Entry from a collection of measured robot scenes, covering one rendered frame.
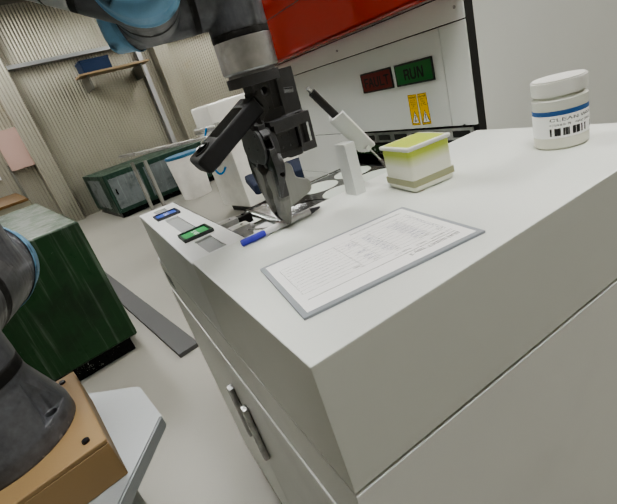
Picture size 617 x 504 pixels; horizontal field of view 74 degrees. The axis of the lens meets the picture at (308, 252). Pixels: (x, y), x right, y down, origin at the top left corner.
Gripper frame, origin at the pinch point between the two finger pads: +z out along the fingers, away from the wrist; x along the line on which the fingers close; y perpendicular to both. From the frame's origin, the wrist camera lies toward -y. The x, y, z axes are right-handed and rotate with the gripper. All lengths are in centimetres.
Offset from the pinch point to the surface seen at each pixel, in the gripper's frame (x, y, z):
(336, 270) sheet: -20.7, -4.1, 0.5
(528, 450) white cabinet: -32.7, 9.0, 28.8
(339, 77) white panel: 47, 48, -13
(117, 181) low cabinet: 636, 19, 71
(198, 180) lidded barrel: 561, 119, 98
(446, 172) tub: -12.4, 22.1, -0.3
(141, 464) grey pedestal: -11.6, -30.4, 16.5
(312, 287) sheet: -21.5, -7.6, 0.5
